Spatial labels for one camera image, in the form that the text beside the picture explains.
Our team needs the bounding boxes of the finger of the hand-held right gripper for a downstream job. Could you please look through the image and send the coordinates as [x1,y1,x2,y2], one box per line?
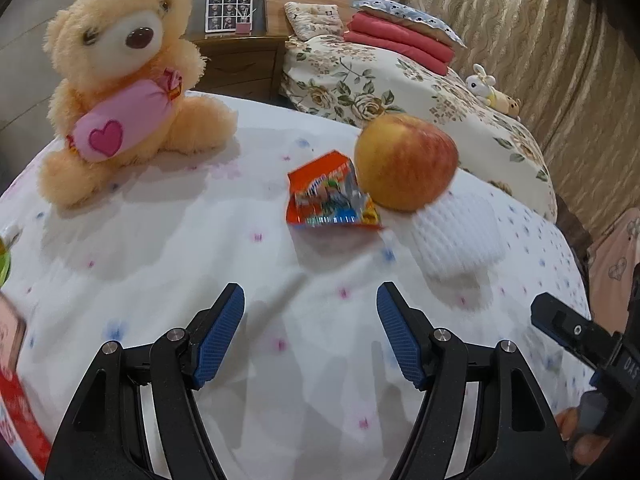
[530,292,621,372]

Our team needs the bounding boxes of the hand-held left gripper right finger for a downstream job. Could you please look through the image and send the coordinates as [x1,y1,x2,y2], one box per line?
[376,282,576,480]

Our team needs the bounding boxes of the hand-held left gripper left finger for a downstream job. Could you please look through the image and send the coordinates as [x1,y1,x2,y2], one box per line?
[45,282,246,480]

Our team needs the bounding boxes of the orange snack packet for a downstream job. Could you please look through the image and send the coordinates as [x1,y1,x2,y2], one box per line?
[286,150,383,231]

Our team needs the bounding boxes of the person's right hand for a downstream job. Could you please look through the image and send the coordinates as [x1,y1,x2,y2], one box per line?
[555,407,610,466]

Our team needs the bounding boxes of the pink heart print cloth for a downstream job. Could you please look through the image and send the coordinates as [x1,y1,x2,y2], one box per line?
[587,207,640,321]

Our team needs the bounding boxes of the white foam fruit net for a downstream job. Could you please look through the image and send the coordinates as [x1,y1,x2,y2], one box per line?
[410,192,503,283]

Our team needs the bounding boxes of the red apple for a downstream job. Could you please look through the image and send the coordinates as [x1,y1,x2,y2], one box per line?
[355,114,459,212]

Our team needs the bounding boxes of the red box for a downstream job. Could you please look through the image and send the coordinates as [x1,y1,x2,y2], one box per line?
[0,290,53,476]

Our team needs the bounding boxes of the yellow plush toy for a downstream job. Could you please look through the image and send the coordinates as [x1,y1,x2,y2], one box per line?
[487,87,522,121]

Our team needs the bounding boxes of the beige teddy bear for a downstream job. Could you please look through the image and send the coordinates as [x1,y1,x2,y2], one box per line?
[39,0,238,209]

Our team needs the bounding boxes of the floral blanket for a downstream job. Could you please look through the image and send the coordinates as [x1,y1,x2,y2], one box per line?
[279,35,558,221]

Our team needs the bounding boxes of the white rabbit plush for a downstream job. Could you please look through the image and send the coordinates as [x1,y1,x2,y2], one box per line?
[466,63,497,98]

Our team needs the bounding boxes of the wooden nightstand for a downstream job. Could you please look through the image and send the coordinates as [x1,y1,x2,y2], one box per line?
[185,30,291,106]

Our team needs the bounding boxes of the beige patterned curtain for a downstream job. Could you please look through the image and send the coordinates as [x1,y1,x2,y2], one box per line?
[345,0,640,231]

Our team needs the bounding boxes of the folded red blanket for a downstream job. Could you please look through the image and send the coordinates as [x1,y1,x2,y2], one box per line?
[343,12,453,76]

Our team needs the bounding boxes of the blue dotted pillow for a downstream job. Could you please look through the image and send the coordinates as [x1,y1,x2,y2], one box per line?
[351,0,468,50]

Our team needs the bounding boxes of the floral pillow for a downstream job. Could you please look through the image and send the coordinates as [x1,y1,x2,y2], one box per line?
[284,1,346,41]

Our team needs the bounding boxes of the photo sheet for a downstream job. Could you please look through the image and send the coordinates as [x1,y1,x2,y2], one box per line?
[205,0,256,34]

